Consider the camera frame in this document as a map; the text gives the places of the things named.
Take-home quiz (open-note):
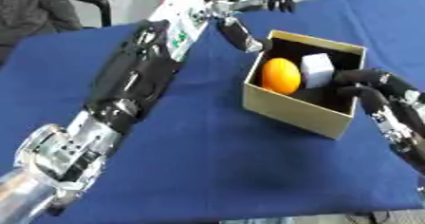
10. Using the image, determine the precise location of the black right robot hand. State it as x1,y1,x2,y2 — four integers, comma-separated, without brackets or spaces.
330,68,425,176

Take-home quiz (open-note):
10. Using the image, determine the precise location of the tan cardboard box black inside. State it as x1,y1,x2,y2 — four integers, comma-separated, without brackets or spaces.
240,29,369,140

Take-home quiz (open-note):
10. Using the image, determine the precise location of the white block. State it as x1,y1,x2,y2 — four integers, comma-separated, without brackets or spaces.
299,52,338,90

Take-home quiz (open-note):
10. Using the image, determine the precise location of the orange toy fruit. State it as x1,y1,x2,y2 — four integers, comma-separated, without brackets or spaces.
260,57,305,96

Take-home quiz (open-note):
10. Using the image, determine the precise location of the person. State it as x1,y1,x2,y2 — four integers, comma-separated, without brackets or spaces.
0,0,85,65

